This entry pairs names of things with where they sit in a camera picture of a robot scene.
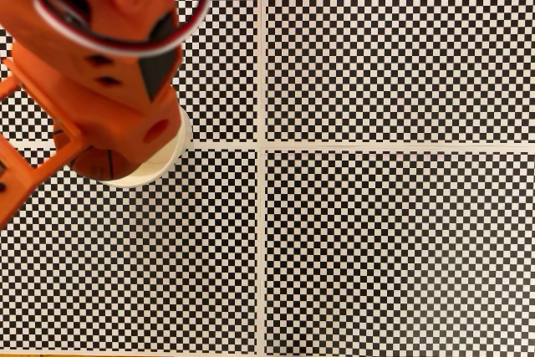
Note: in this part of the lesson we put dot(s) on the orange mini basketball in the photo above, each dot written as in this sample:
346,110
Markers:
96,164

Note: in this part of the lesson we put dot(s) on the white paper cup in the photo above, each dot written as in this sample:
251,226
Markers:
167,160

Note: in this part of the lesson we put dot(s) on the black white checkerboard paper sheet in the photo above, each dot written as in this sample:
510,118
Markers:
397,47
225,81
397,256
125,269

